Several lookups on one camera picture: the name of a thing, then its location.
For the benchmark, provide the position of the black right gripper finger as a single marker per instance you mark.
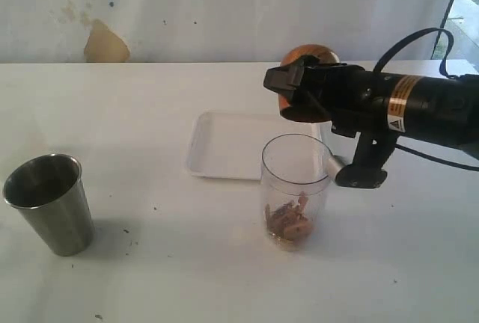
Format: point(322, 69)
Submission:
point(290, 81)
point(306, 107)

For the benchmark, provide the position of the wrist camera black and white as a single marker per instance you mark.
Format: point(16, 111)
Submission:
point(365, 171)

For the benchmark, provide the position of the brown food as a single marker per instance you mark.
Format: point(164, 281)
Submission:
point(288, 223)

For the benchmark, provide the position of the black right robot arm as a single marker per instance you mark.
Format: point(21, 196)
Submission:
point(436, 110)

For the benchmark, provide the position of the brown wooden cup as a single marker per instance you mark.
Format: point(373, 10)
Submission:
point(326, 56)

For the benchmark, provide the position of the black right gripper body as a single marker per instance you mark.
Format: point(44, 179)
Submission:
point(356, 99)

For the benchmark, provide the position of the stainless steel cup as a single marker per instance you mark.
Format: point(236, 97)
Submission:
point(48, 192)

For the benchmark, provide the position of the white rectangular tray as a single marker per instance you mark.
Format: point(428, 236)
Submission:
point(228, 145)

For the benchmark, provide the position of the white backdrop cloth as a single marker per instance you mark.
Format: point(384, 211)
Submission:
point(211, 30)

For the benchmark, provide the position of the clear plastic measuring cup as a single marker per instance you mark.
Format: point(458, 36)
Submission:
point(291, 164)

